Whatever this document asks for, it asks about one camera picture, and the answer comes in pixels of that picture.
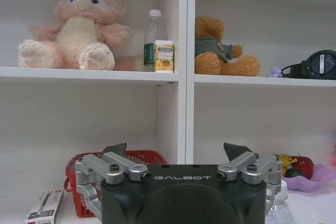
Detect yellow tea box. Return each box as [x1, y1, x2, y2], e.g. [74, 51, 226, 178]
[153, 39, 175, 73]

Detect small purple figurine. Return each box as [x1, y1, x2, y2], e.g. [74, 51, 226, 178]
[269, 67, 283, 78]

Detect red plastic basket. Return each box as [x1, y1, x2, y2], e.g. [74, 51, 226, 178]
[64, 150, 167, 219]

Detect dark green round fruit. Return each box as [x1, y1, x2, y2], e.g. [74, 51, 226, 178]
[285, 167, 303, 179]

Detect brown teddy bear green shirt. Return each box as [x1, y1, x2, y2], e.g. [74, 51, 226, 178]
[194, 16, 261, 77]

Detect clear plastic water bottle green label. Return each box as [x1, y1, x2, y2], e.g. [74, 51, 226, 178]
[143, 9, 167, 73]

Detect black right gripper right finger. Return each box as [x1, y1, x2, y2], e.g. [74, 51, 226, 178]
[217, 142, 288, 216]

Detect clear plastic bottle white cap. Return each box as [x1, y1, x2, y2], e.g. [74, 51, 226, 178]
[265, 180, 290, 224]

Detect pink plush bunny toy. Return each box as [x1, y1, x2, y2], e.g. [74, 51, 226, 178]
[17, 0, 131, 71]

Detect red apple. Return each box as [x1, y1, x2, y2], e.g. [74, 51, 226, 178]
[291, 156, 314, 178]

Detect purple plastic fruit bowl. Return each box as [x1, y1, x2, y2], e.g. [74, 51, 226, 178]
[282, 164, 336, 192]

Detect black headphones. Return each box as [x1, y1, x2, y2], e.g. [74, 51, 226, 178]
[281, 49, 336, 80]

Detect white and black pen box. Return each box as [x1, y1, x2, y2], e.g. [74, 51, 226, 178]
[25, 188, 66, 224]

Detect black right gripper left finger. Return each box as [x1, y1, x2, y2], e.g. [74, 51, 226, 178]
[75, 142, 151, 221]

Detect white shelf unit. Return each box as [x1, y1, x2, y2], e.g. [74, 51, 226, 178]
[0, 0, 336, 166]

